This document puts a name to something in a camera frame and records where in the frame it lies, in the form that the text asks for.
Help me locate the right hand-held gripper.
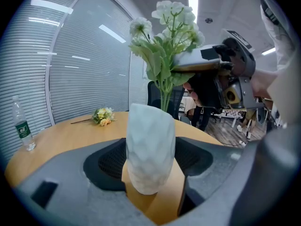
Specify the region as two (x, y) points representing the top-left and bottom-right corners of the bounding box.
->
(172, 28), (265, 111)

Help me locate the round wooden table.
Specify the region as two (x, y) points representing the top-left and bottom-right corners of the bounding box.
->
(4, 111), (224, 226)

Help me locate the black mesh office chair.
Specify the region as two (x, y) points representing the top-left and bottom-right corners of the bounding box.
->
(147, 81), (191, 126)

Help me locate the person's white shirt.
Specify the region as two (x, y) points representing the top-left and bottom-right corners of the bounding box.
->
(257, 0), (301, 127)

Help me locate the yellow flower bunch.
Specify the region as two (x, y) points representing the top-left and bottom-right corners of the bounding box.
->
(70, 106), (116, 127)

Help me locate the ceiling light panel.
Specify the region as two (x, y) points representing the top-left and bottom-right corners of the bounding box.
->
(188, 0), (199, 24)
(261, 47), (276, 57)

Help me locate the clear green-label water bottle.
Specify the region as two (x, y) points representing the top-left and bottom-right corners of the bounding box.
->
(11, 95), (37, 152)

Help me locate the white flowers bunch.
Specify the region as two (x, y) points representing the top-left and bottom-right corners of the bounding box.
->
(128, 0), (206, 113)

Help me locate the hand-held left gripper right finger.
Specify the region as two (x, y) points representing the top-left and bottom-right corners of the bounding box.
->
(164, 137), (246, 226)

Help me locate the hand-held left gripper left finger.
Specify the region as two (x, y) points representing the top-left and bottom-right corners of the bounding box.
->
(13, 137), (156, 226)

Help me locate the person's right forearm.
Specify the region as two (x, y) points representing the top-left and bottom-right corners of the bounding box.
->
(250, 68), (281, 99)

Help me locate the white textured vase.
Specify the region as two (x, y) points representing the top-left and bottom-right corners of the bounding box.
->
(125, 103), (176, 196)

